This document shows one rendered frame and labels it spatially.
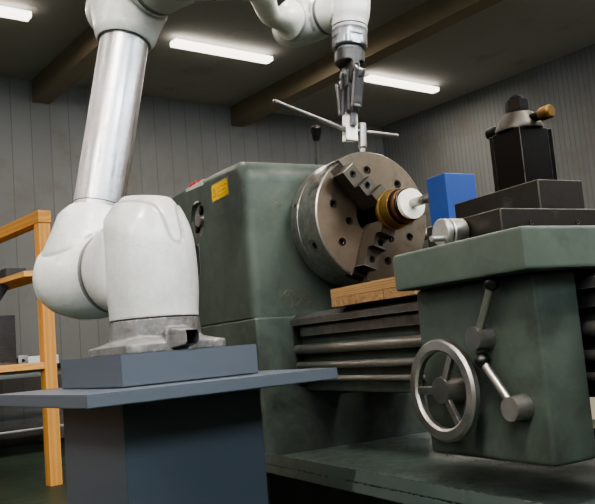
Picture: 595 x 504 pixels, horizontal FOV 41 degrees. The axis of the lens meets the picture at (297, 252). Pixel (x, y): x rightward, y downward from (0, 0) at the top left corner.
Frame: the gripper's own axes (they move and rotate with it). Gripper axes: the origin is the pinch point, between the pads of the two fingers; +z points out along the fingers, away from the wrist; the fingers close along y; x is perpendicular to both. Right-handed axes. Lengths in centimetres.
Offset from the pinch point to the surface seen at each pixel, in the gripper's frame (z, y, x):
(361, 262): 34.6, 7.8, -0.9
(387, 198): 21.2, 16.5, 1.4
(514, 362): 59, 76, -10
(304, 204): 20.5, 0.7, -12.2
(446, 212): 28.1, 36.3, 4.2
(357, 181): 16.0, 9.4, -2.5
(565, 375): 61, 81, -5
